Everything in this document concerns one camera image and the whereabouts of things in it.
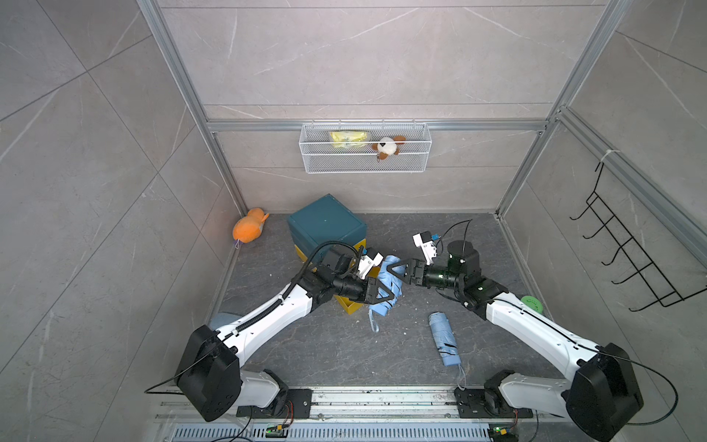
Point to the aluminium frame profile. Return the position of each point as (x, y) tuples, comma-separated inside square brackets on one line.
[(675, 218)]

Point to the green round lid container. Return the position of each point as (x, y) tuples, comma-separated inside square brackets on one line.
[(533, 304)]

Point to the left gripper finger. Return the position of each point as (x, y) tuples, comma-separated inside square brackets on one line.
[(384, 287), (377, 300)]

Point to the yellow packet in basket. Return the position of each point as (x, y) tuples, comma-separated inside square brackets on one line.
[(349, 139)]

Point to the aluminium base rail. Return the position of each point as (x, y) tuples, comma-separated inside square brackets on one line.
[(418, 413)]

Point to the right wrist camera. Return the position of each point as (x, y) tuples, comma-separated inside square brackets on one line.
[(426, 242)]

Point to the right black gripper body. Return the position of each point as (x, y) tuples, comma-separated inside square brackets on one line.
[(435, 276)]

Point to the brown white plush dog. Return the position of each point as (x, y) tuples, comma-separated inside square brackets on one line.
[(388, 146)]

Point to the black wall hook rack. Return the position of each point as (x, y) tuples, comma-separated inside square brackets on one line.
[(642, 265)]

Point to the blue umbrella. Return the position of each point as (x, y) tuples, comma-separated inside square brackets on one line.
[(382, 310), (444, 338)]

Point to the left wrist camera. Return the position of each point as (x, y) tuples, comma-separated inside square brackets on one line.
[(368, 260)]

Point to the orange plush toy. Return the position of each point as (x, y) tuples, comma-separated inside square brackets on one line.
[(250, 227)]

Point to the blue grey sponge pad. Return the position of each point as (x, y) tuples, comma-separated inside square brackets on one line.
[(222, 319)]

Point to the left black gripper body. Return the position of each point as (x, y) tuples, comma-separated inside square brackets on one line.
[(352, 287)]

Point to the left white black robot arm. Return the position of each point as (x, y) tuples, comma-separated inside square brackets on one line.
[(211, 373)]

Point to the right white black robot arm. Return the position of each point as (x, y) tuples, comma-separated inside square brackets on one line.
[(598, 390)]

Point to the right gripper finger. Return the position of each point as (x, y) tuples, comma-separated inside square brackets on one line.
[(397, 265), (406, 277)]

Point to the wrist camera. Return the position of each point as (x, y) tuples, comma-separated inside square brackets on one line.
[(368, 260), (426, 242)]

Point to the white wire wall basket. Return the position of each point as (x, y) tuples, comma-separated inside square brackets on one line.
[(319, 156)]

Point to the teal drawer cabinet yellow base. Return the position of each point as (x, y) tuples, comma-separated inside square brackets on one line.
[(331, 238)]

